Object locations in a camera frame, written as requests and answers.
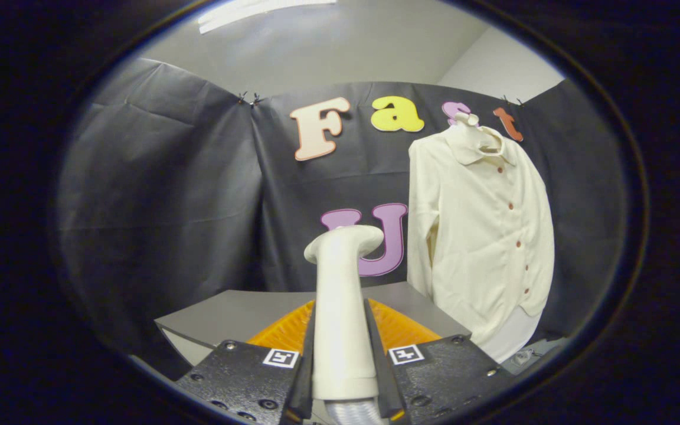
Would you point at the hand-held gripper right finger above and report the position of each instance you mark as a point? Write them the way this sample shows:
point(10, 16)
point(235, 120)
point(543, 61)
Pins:
point(446, 372)

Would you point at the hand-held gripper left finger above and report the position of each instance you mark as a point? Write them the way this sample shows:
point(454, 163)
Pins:
point(239, 372)

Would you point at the cream button-up shirt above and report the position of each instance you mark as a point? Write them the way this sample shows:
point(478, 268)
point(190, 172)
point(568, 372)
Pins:
point(481, 236)

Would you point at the white clothes hanger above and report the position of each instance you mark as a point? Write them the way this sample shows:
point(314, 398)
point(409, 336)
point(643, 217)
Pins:
point(470, 127)

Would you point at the grey top white cabinet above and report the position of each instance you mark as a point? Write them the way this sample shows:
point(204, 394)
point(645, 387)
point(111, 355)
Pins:
point(228, 313)

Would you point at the white power strip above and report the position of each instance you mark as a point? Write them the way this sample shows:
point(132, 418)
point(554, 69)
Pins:
point(523, 356)

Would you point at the black backdrop cloth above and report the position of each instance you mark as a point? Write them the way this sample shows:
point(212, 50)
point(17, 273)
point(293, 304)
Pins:
point(169, 206)

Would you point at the ceiling light panel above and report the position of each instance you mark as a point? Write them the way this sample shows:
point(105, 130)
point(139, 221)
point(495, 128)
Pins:
point(257, 12)

